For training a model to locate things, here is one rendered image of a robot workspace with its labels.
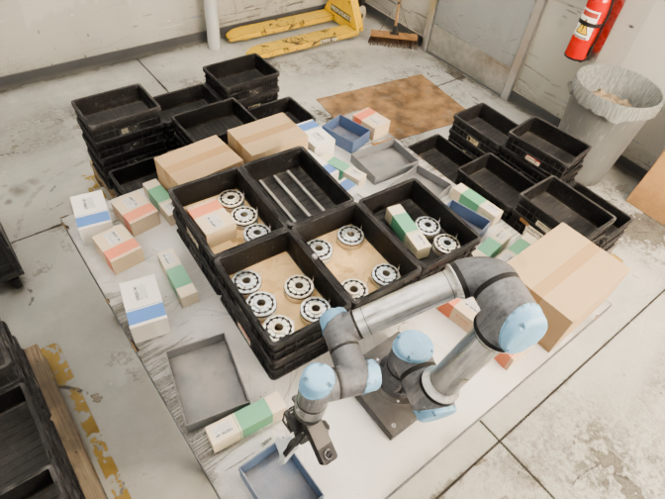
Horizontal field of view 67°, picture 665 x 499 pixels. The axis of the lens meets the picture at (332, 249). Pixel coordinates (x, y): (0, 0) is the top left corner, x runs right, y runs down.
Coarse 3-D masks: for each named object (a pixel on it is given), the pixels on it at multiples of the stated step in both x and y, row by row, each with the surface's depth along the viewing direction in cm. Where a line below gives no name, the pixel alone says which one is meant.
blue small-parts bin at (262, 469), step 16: (272, 448) 146; (256, 464) 146; (272, 464) 147; (288, 464) 147; (256, 480) 143; (272, 480) 144; (288, 480) 144; (304, 480) 144; (256, 496) 134; (272, 496) 141; (288, 496) 141; (304, 496) 142; (320, 496) 139
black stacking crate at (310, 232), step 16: (352, 208) 193; (320, 224) 188; (336, 224) 194; (352, 224) 199; (368, 224) 190; (368, 240) 194; (384, 240) 184; (384, 256) 189; (400, 256) 180; (400, 272) 184; (400, 288) 174
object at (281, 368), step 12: (228, 300) 172; (228, 312) 179; (240, 324) 171; (252, 336) 162; (252, 348) 170; (312, 348) 163; (324, 348) 171; (264, 360) 163; (288, 360) 159; (300, 360) 167; (276, 372) 163; (288, 372) 166
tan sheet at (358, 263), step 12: (336, 252) 188; (348, 252) 188; (360, 252) 189; (372, 252) 189; (336, 264) 184; (348, 264) 184; (360, 264) 185; (372, 264) 185; (336, 276) 180; (348, 276) 181; (360, 276) 181; (372, 288) 178
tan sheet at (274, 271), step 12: (264, 264) 181; (276, 264) 181; (288, 264) 182; (264, 276) 177; (276, 276) 178; (288, 276) 178; (264, 288) 174; (276, 288) 174; (276, 300) 171; (288, 300) 171; (276, 312) 167; (288, 312) 168; (300, 324) 165
